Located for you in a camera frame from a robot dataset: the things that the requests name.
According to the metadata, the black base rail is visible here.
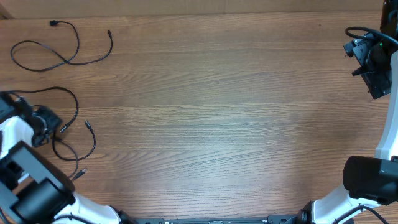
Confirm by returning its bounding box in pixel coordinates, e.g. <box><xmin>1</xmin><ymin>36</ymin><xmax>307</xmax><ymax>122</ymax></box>
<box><xmin>133</xmin><ymin>214</ymin><xmax>296</xmax><ymax>224</ymax></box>

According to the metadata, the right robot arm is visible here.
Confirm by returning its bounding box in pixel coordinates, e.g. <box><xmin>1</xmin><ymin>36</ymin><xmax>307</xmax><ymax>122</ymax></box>
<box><xmin>297</xmin><ymin>1</ymin><xmax>397</xmax><ymax>223</ymax></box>

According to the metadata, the black USB cable bundle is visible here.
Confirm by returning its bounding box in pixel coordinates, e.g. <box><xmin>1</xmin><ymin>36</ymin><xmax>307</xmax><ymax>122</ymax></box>
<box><xmin>54</xmin><ymin>138</ymin><xmax>88</xmax><ymax>182</ymax></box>

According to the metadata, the separated black USB cable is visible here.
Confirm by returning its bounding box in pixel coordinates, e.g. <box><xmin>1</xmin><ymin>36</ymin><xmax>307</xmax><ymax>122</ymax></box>
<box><xmin>9</xmin><ymin>19</ymin><xmax>113</xmax><ymax>72</ymax></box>

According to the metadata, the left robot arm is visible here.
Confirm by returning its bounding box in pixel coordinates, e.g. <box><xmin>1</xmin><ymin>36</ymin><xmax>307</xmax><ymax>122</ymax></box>
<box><xmin>1</xmin><ymin>92</ymin><xmax>135</xmax><ymax>224</ymax></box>

